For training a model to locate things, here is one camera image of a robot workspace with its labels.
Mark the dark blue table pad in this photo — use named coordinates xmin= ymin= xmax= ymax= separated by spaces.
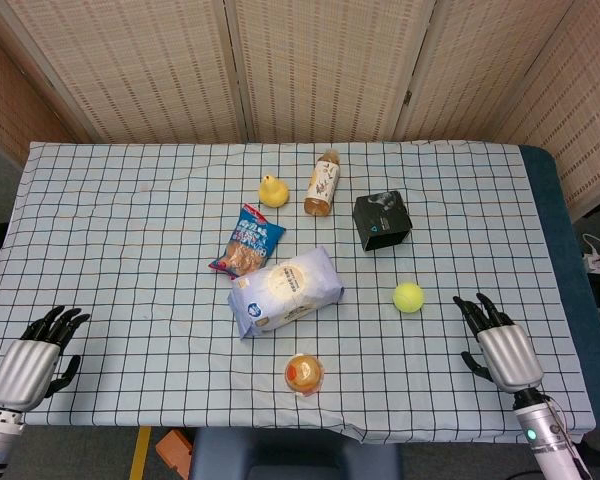
xmin=518 ymin=144 xmax=600 ymax=431

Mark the woven folding screen panel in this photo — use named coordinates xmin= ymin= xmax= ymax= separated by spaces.
xmin=494 ymin=0 xmax=600 ymax=221
xmin=394 ymin=0 xmax=589 ymax=144
xmin=0 ymin=0 xmax=246 ymax=144
xmin=224 ymin=0 xmax=436 ymax=144
xmin=0 ymin=19 xmax=76 ymax=166

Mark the yellow floor tape strip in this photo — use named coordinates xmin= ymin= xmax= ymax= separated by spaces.
xmin=128 ymin=425 xmax=153 ymax=480

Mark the black cardboard box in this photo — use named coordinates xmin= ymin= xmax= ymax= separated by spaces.
xmin=351 ymin=189 xmax=414 ymax=252

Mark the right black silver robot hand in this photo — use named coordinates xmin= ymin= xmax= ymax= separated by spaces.
xmin=452 ymin=292 xmax=545 ymax=394

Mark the yellow tennis ball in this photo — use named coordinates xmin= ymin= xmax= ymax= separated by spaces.
xmin=392 ymin=281 xmax=426 ymax=315

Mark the blue snack bag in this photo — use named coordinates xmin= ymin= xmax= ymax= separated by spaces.
xmin=208 ymin=202 xmax=287 ymax=280

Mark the yellow rubber duck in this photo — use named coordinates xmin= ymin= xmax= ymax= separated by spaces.
xmin=258 ymin=173 xmax=290 ymax=208

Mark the orange block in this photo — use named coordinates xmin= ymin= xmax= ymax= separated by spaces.
xmin=154 ymin=429 xmax=194 ymax=469

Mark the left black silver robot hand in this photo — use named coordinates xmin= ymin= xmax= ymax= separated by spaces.
xmin=0 ymin=305 xmax=91 ymax=412

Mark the checked light blue tablecloth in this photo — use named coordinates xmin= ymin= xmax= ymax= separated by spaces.
xmin=0 ymin=140 xmax=597 ymax=445

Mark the pale lavender bread bag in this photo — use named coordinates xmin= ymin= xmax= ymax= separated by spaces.
xmin=227 ymin=245 xmax=346 ymax=340

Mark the orange jelly cup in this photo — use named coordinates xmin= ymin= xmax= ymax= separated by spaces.
xmin=284 ymin=351 xmax=328 ymax=398

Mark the dark blue base housing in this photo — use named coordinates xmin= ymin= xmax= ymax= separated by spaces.
xmin=188 ymin=427 xmax=404 ymax=480

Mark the amber tea bottle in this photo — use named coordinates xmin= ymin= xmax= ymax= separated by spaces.
xmin=303 ymin=147 xmax=343 ymax=218

